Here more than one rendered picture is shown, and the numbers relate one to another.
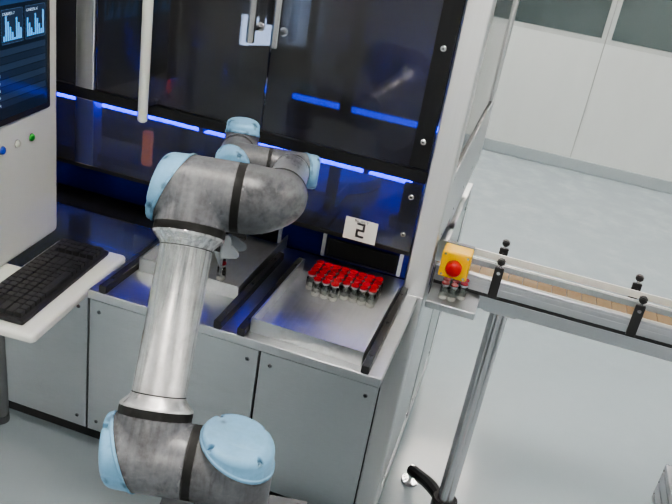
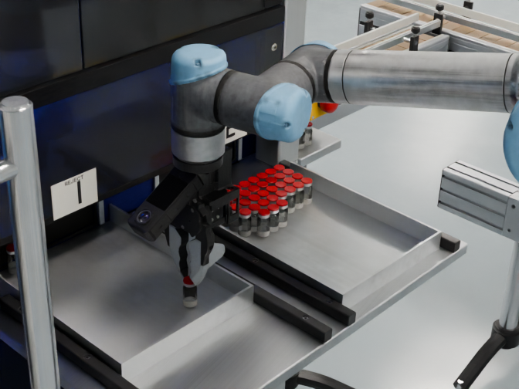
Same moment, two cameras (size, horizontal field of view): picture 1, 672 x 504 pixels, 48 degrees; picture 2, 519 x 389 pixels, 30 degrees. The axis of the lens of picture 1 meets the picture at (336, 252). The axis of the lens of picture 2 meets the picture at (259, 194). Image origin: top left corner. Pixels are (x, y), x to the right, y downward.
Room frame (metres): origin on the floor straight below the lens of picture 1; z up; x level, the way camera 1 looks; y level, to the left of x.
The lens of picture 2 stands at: (0.96, 1.26, 1.77)
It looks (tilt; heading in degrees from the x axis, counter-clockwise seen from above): 30 degrees down; 300
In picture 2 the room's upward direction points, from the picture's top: 2 degrees clockwise
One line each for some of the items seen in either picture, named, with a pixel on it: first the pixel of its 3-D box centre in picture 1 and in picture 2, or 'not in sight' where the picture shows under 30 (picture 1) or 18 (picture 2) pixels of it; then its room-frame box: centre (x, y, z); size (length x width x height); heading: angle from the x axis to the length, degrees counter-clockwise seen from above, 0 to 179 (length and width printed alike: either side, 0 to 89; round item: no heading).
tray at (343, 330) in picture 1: (329, 307); (313, 229); (1.57, -0.01, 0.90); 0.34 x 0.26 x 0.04; 167
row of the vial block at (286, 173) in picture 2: (346, 281); (257, 197); (1.70, -0.04, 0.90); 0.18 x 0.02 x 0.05; 77
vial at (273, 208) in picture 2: (325, 289); (273, 218); (1.64, 0.01, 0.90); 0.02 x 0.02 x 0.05
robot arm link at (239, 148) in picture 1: (241, 160); (269, 103); (1.53, 0.23, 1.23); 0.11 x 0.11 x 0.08; 2
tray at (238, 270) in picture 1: (217, 251); (116, 283); (1.75, 0.30, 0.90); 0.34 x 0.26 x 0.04; 167
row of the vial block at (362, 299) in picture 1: (340, 289); (276, 206); (1.65, -0.03, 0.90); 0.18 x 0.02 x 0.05; 77
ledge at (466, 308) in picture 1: (453, 298); (295, 141); (1.78, -0.33, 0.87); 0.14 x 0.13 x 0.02; 167
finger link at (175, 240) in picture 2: (234, 245); (189, 245); (1.65, 0.24, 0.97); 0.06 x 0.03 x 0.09; 77
